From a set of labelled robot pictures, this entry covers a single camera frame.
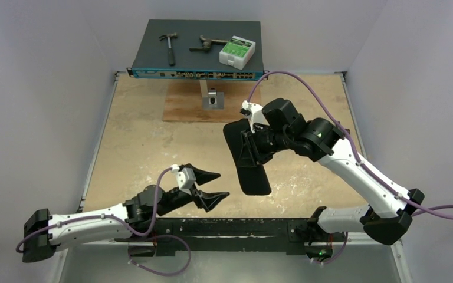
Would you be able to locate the black zippered tool case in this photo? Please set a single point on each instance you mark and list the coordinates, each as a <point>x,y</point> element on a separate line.
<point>252,181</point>

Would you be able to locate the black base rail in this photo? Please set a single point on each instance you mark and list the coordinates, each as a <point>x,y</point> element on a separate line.
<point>292,236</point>

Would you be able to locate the claw hammer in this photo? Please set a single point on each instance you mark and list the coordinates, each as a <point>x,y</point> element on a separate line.
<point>169,37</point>

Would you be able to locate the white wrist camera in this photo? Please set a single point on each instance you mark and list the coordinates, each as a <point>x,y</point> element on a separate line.
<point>253,112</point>
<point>185,177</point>

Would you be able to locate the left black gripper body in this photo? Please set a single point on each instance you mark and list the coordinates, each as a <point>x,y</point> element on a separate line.
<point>176,200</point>

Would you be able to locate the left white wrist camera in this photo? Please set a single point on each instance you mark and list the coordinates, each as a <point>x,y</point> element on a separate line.
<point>185,177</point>

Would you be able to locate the metal stand bracket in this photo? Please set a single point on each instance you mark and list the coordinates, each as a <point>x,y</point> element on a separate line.
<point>210,97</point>

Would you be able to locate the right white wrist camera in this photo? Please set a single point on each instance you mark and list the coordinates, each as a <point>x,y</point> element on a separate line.
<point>253,112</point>

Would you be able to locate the wooden board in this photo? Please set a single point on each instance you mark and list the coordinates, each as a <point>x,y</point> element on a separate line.
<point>184,101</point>

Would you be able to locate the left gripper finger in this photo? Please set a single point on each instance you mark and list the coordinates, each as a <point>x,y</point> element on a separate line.
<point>202,176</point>
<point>208,201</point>

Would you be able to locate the rusty metal clamp tool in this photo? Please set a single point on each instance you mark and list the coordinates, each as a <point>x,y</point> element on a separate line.
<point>207,44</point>

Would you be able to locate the white green plastic box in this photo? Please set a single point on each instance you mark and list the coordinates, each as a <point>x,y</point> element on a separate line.
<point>237,52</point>

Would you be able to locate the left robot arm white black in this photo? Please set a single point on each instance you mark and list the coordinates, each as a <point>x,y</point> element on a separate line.
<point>46,233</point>

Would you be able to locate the network switch rack unit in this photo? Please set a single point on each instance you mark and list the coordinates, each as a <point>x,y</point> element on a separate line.
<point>178,48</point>

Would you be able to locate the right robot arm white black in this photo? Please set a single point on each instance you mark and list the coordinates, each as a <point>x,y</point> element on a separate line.
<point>279,126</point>

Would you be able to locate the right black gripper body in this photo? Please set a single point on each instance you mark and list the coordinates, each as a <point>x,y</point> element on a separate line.
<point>253,147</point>

